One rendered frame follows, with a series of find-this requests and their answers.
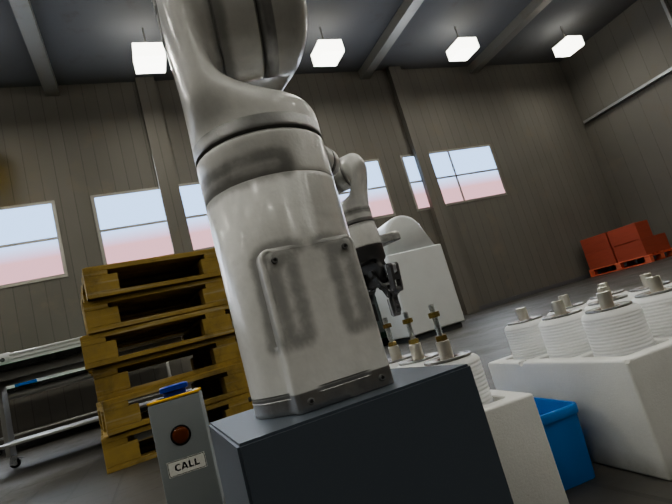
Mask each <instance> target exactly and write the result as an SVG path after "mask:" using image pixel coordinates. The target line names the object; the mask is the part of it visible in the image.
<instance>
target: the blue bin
mask: <svg viewBox="0 0 672 504"><path fill-rule="evenodd" d="M534 400H535V403H536V406H537V409H538V412H539V415H540V418H541V421H542V424H543V427H544V430H545V433H546V436H547V439H548V442H549V445H550V448H551V451H552V454H553V457H554V460H555V463H556V466H557V469H558V472H559V475H560V478H561V481H562V484H563V487H564V490H565V491H566V490H568V489H570V488H573V487H575V486H577V485H580V484H582V483H584V482H587V481H589V480H591V479H593V478H595V472H594V469H593V466H592V462H591V459H590V455H589V452H588V449H587V445H586V442H585V438H584V435H583V432H582V428H581V425H580V421H579V418H578V415H577V413H578V412H579V409H578V407H577V404H576V402H574V401H566V400H556V399H547V398H538V397H534Z"/></svg>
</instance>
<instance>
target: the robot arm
mask: <svg viewBox="0 0 672 504"><path fill-rule="evenodd" d="M151 2H153V7H154V12H155V16H156V19H157V23H158V27H159V30H160V34H161V37H162V44H163V47H164V48H165V50H166V53H167V57H168V61H169V63H170V66H171V70H172V73H173V76H174V80H175V83H176V86H177V90H178V93H179V96H180V100H181V104H182V108H183V112H184V117H185V121H186V125H187V129H188V134H189V138H190V143H191V148H192V153H193V157H194V162H195V166H196V170H197V174H198V179H199V183H200V187H201V191H202V195H203V200H204V204H205V208H206V213H207V217H208V221H209V226H210V230H211V234H212V238H213V242H214V246H215V251H216V255H217V259H218V263H219V267H220V272H221V276H222V280H223V284H224V288H225V292H226V297H227V301H228V305H229V309H230V313H231V318H232V322H233V326H234V330H235V334H236V338H237V343H238V347H239V351H240V355H241V358H242V362H243V367H244V371H245V375H246V379H247V383H248V387H249V391H250V396H251V400H252V404H253V408H254V412H255V416H256V418H258V419H268V418H276V417H281V416H287V415H292V414H296V415H301V414H304V413H307V412H310V411H313V410H316V409H319V408H322V407H325V406H328V405H331V404H333V403H336V402H339V401H342V400H345V399H348V398H351V397H354V396H357V395H360V394H362V393H365V392H368V391H371V390H374V389H377V388H380V387H383V386H386V385H389V384H391V383H394V380H393V376H392V373H391V370H390V366H389V363H388V359H387V356H386V352H385V349H384V345H383V342H382V338H381V335H380V332H379V328H378V325H377V321H379V317H378V313H377V310H376V307H375V304H373V303H374V294H375V292H376V288H379V290H382V291H383V293H384V294H385V295H386V297H387V298H389V299H387V302H388V305H389V308H390V312H391V315H392V316H393V317H395V316H398V315H401V306H400V303H399V300H398V293H399V292H400V291H403V289H404V288H403V283H402V279H401V274H400V269H399V265H398V262H392V263H387V264H386V263H385V261H384V259H385V258H386V255H385V252H384V248H383V247H384V246H386V245H388V244H390V243H393V242H395V241H397V240H399V239H401V237H400V234H399V231H397V230H394V231H391V232H388V233H385V234H382V235H379V232H378V229H377V227H376V225H375V222H374V219H373V216H372V213H371V210H370V206H369V199H368V172H367V167H366V164H365V162H364V160H363V159H362V158H361V157H360V156H359V155H358V154H355V153H350V154H347V155H345V156H343V157H341V158H339V157H338V155H337V154H336V153H335V152H334V151H333V150H332V149H330V148H328V147H326V146H325V145H324V142H323V139H322V135H321V132H320V128H319V125H318V121H317V119H316V116H315V113H314V112H313V110H312V108H311V107H310V106H309V105H308V104H307V103H306V102H305V101H304V100H303V99H301V98H299V97H298V96H296V95H293V94H291V93H288V92H284V91H283V90H284V88H285V87H286V85H287V84H288V82H289V81H290V79H291V78H292V76H293V75H294V73H295V72H296V70H297V68H298V67H299V64H300V62H301V59H302V56H303V53H304V48H305V43H306V38H307V19H308V9H307V3H306V0H151ZM349 189H350V193H349V195H348V197H347V198H346V199H345V200H343V201H342V202H340V199H339V195H338V194H340V193H342V192H344V191H347V190H349ZM387 274H388V275H387ZM395 280H396V283H397V286H396V283H395ZM367 289H368V290H367ZM389 290H390V291H389Z"/></svg>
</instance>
